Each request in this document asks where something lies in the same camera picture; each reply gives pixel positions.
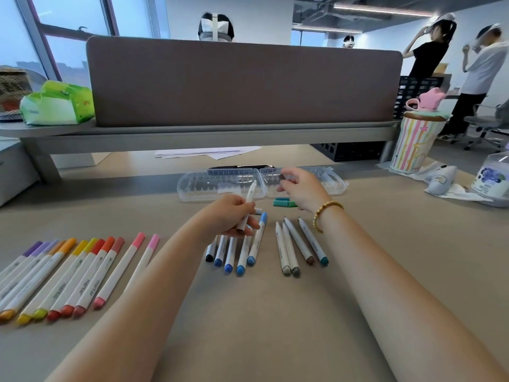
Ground linear ceiling light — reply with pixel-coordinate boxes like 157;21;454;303
292;24;363;35
333;3;433;17

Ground gold bead bracelet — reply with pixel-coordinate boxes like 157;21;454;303
313;201;345;234

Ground black plastic file rack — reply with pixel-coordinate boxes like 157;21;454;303
393;75;444;119

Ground black smartphone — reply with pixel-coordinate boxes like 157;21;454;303
206;164;276;171

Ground brown-ended white marker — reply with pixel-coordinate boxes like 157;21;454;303
237;179;258;232

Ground black mesh pen holder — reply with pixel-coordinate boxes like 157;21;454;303
0;67;32;123

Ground white desk organizer box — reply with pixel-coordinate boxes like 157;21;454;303
0;138;40;207

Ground brown fabric desk divider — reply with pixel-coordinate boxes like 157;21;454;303
86;35;403;128

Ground papers with orange sheet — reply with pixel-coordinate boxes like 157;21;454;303
154;146;262;160

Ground clear bottle purple cap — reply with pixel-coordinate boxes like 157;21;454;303
470;151;509;207

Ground person's right forearm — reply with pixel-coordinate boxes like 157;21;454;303
318;204;509;382

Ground dark window frame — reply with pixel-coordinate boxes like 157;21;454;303
14;0;172;88

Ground person's left hand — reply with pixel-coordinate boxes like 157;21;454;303
197;194;261;243

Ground clear plastic marker case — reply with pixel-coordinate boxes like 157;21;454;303
177;166;347;203

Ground striped tumbler pink lid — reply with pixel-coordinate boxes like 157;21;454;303
390;87;452;173

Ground group of cool-coloured white markers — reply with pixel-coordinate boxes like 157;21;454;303
205;207;330;277

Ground white plush toy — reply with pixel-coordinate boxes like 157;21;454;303
426;164;458;195

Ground person's left forearm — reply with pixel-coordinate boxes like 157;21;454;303
46;218;212;382

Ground white tissue paper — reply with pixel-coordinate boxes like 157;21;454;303
376;161;494;203

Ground group of warm-coloured white markers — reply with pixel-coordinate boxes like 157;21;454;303
0;232;161;326

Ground grey desk riser shelf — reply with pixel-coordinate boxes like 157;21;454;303
0;119;402;184

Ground person's right hand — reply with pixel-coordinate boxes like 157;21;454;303
276;167;339;214

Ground green tissue pack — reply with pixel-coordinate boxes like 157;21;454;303
20;80;95;127

